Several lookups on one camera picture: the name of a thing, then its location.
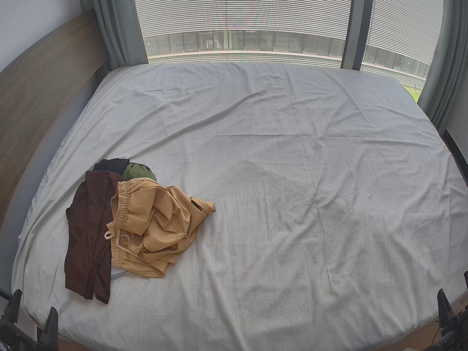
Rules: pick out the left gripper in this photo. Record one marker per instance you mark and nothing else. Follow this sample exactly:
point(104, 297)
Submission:
point(9, 336)

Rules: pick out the tan shorts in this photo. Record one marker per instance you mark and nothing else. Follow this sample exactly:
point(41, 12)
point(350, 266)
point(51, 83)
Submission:
point(164, 225)

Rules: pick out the green garment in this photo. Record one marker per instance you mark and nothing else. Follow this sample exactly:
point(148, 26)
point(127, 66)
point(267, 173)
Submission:
point(139, 172)

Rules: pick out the black garment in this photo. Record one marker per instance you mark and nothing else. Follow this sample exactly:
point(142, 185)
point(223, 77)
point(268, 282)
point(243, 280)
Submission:
point(109, 166)

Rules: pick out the grey-green curtain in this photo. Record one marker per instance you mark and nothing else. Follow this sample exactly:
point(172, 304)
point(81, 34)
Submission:
point(117, 20)
point(449, 68)

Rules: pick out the bed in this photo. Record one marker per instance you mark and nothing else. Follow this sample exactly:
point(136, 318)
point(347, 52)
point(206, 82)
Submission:
point(292, 196)

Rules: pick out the window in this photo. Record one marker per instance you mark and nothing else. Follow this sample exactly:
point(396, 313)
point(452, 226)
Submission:
point(356, 20)

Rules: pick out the brown garment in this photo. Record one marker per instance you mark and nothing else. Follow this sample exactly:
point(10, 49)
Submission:
point(87, 232)

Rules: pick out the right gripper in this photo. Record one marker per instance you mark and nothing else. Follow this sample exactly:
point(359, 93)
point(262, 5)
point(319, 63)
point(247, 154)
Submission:
point(451, 342)

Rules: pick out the pale grey garment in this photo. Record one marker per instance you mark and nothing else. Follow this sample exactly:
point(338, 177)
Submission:
point(116, 275)

